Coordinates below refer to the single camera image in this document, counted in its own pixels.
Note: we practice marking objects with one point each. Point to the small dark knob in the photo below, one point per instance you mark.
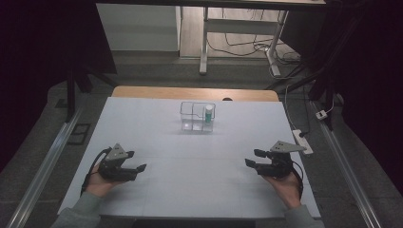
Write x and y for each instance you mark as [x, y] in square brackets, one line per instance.
[227, 99]

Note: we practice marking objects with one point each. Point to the person's right hand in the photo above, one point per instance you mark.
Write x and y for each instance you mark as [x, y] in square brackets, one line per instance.
[286, 190]

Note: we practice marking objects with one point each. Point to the black curtain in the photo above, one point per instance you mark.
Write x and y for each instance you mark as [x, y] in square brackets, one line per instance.
[374, 79]
[34, 63]

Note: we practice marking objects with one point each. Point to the person's left hand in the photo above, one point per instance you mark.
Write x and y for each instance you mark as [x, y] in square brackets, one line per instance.
[101, 185]

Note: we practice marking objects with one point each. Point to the white cabinet panel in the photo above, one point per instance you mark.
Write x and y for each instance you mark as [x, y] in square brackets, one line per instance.
[136, 28]

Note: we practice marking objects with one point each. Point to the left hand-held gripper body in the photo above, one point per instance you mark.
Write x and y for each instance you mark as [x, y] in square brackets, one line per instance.
[114, 164]

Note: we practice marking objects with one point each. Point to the white table board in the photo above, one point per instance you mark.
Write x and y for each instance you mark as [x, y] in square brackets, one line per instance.
[190, 177]

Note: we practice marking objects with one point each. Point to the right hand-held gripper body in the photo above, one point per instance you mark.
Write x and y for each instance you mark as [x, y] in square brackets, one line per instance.
[278, 161]

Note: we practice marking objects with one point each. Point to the small white adapter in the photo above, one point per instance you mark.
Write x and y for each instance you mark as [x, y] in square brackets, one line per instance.
[321, 114]

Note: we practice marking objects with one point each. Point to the small white bottle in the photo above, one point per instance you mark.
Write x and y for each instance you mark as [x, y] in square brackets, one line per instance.
[208, 114]

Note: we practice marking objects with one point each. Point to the black metal stand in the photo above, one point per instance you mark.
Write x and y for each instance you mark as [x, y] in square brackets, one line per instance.
[71, 91]

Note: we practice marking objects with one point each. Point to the white power strip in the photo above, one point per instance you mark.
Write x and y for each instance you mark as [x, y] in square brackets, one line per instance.
[302, 141]

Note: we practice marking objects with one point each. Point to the aluminium rail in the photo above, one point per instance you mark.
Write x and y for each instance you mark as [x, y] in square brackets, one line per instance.
[345, 164]
[41, 171]

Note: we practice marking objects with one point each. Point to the clear plastic organizer box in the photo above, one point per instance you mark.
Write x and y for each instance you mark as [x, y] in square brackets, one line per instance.
[193, 118]

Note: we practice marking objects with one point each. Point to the wooden table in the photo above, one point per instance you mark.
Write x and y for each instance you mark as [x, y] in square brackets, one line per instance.
[190, 92]

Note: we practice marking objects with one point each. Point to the white desk frame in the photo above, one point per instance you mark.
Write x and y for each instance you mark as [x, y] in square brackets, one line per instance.
[240, 26]

